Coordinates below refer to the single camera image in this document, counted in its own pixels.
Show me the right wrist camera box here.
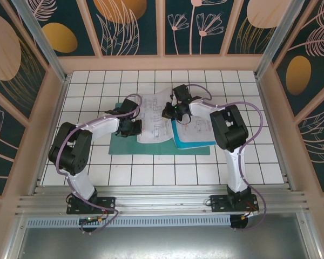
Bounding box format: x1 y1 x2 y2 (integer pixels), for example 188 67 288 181
172 84 194 104

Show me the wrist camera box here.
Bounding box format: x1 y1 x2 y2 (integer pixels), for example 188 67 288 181
172 84 194 104
119 98 140 119

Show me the grey slotted cable duct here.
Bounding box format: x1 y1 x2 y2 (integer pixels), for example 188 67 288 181
26 215 232 228

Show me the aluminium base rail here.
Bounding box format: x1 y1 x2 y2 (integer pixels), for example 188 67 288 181
16 185 311 216

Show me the aluminium side rail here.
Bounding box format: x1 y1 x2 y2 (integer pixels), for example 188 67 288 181
29 77 71 195
255 77 297 191

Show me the green paper folder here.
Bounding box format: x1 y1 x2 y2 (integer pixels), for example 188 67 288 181
109 129 212 156

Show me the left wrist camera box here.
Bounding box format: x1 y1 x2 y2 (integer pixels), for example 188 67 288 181
119 98 140 119

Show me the small wired connector board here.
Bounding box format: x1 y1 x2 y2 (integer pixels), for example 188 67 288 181
79 215 104 225
240 210 260 220

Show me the aluminium corner post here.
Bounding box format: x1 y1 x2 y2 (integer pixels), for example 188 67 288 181
12 0 71 83
254 0 300 79

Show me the grey metal sheet panel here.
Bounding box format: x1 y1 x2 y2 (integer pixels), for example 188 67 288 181
5 213 322 259

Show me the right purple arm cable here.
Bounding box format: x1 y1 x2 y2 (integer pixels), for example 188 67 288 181
186 84 267 233

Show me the blue plastic file sheet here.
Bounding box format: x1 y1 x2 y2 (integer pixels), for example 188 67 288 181
171 118 212 151

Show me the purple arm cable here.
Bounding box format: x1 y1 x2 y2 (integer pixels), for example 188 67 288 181
55 93 143 235
186 84 267 233

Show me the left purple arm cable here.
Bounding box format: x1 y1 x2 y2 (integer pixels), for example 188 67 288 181
55 93 143 235

